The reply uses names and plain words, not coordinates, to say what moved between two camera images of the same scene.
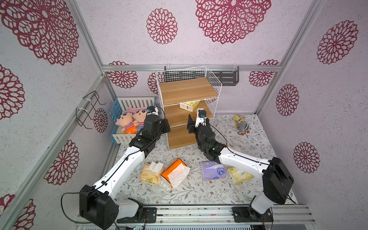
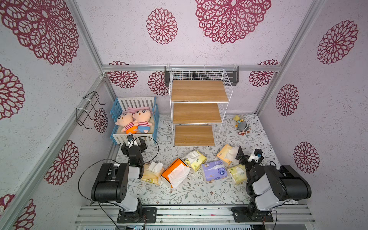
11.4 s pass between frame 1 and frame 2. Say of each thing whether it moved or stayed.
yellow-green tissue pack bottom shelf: stayed
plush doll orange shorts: stayed
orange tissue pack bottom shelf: stayed
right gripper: moved
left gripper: moved
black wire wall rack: stayed
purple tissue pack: stayed
